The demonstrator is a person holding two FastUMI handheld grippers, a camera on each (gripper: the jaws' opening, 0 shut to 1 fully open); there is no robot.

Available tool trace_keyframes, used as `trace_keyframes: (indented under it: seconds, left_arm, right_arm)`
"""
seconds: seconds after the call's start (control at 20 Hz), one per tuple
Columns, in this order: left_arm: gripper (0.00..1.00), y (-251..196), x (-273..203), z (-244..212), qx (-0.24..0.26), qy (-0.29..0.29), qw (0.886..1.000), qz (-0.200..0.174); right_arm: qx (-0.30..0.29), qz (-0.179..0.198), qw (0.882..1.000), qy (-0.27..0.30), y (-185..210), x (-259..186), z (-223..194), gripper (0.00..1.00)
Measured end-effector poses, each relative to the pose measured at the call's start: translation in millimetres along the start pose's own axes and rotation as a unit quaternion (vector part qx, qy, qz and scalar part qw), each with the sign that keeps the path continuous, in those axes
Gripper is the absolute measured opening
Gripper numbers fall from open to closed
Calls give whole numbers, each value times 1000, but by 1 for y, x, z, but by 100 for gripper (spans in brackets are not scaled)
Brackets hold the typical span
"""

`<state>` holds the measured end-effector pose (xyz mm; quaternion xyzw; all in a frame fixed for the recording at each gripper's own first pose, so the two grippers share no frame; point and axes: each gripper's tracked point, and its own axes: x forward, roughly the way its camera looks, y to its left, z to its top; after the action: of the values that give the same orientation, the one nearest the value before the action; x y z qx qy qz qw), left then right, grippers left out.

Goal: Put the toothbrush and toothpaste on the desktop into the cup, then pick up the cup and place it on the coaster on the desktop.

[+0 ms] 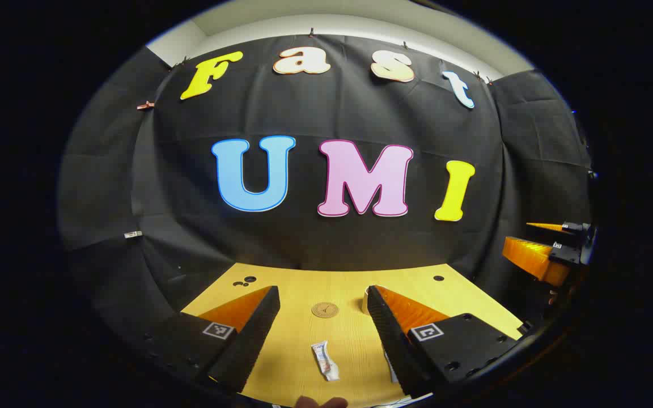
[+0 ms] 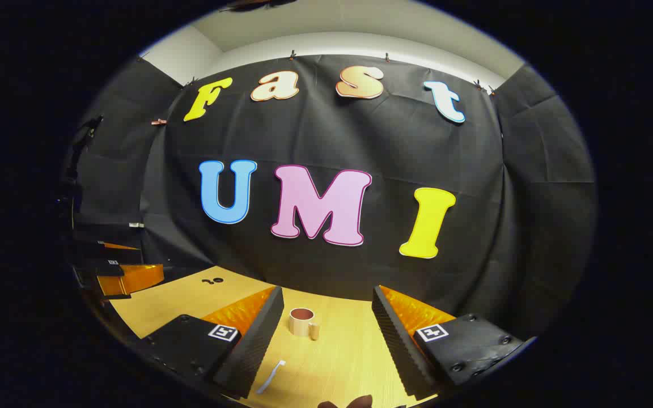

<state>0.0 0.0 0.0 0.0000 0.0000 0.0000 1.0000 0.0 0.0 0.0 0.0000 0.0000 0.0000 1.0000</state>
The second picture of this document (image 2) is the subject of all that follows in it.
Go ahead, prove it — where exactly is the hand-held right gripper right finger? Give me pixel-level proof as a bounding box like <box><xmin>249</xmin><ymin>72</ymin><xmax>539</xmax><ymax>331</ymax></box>
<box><xmin>372</xmin><ymin>285</ymin><xmax>537</xmax><ymax>400</ymax></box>

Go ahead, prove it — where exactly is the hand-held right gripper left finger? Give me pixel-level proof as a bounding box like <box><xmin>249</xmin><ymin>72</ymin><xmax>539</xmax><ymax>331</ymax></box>
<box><xmin>134</xmin><ymin>286</ymin><xmax>285</xmax><ymax>399</ymax></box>

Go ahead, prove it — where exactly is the white toothbrush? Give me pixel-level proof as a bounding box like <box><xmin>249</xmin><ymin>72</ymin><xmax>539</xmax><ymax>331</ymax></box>
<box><xmin>256</xmin><ymin>360</ymin><xmax>286</xmax><ymax>394</ymax></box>

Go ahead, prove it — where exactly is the beige cup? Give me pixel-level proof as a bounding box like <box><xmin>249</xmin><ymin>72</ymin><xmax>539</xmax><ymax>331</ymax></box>
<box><xmin>289</xmin><ymin>308</ymin><xmax>320</xmax><ymax>341</ymax></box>

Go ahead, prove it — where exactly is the wooden desktop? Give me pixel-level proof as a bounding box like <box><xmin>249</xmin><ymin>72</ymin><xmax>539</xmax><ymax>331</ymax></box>
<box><xmin>108</xmin><ymin>265</ymin><xmax>457</xmax><ymax>408</ymax></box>

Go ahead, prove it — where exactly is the black backdrop cloth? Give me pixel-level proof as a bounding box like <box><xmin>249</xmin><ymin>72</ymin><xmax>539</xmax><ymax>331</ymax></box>
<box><xmin>63</xmin><ymin>54</ymin><xmax>598</xmax><ymax>341</ymax></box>

